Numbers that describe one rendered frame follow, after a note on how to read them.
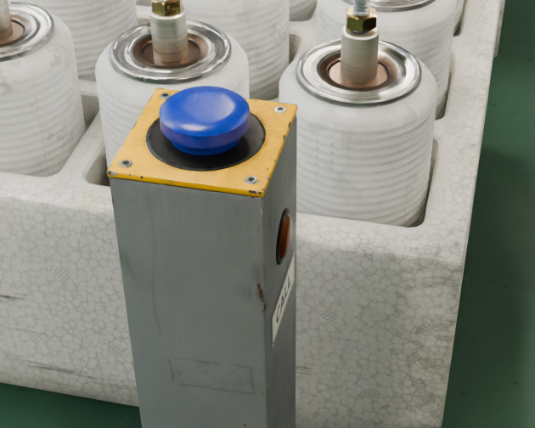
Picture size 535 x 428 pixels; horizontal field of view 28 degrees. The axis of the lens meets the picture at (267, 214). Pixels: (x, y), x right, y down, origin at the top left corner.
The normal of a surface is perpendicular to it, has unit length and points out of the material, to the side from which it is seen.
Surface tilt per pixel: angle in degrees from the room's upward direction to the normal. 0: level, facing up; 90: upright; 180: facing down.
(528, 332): 0
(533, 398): 0
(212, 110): 0
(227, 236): 90
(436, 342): 90
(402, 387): 90
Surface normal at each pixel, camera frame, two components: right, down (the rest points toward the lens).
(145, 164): -0.01, -0.78
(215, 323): -0.23, 0.61
